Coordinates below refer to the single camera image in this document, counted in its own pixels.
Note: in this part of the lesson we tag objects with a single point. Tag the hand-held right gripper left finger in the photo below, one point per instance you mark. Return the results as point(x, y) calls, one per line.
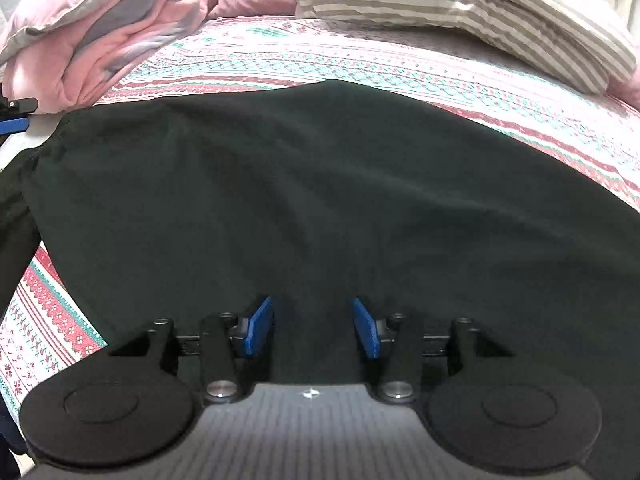
point(260, 327)

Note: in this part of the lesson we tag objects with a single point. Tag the pink comforter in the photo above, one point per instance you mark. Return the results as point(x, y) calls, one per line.
point(125, 45)

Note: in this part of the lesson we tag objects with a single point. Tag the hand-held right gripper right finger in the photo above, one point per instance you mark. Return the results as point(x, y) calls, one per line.
point(366, 327)

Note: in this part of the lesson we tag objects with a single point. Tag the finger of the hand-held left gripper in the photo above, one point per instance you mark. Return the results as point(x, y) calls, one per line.
point(15, 125)

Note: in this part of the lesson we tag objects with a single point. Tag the patterned bedsheet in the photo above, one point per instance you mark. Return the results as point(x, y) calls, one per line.
point(350, 55)

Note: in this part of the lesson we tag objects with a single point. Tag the dark blue clothing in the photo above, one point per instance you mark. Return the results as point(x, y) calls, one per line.
point(7, 430)

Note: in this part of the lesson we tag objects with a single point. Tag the striped folded duvet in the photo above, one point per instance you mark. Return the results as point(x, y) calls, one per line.
point(450, 5)

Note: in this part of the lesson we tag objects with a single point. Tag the black pants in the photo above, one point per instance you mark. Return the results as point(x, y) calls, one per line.
point(310, 195)

